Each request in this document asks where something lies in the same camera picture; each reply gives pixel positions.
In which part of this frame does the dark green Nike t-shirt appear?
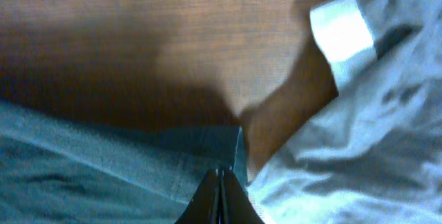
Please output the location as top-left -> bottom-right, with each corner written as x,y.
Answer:
1,103 -> 247,223

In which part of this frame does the grey t-shirt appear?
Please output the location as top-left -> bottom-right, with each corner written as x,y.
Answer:
248,0 -> 441,223

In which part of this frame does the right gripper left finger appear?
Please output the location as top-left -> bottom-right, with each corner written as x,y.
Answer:
175,169 -> 220,224

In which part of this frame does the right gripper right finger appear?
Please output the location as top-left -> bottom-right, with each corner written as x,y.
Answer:
220,170 -> 264,224

